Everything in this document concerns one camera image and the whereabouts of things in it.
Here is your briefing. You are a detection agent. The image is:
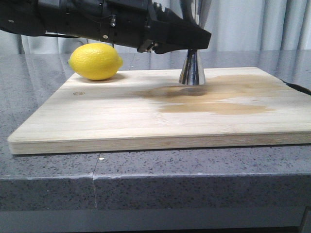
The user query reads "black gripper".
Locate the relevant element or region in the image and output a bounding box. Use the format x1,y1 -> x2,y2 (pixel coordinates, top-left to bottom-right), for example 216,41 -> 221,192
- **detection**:
0,0 -> 156,52

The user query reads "grey curtain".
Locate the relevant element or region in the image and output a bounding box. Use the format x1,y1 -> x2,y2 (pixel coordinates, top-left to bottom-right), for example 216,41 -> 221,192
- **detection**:
0,0 -> 311,55

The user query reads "wooden cutting board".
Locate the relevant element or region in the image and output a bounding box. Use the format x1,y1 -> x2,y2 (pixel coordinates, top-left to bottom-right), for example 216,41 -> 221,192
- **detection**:
8,67 -> 311,154

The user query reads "yellow lemon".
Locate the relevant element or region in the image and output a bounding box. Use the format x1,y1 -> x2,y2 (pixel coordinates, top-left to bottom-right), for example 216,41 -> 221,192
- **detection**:
69,43 -> 123,81

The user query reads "steel double jigger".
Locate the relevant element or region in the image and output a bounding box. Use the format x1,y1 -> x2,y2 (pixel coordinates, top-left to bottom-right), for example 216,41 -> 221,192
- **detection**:
178,0 -> 212,86

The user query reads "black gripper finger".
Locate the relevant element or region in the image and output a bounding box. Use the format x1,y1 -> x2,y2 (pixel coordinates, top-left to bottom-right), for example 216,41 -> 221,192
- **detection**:
152,7 -> 211,54

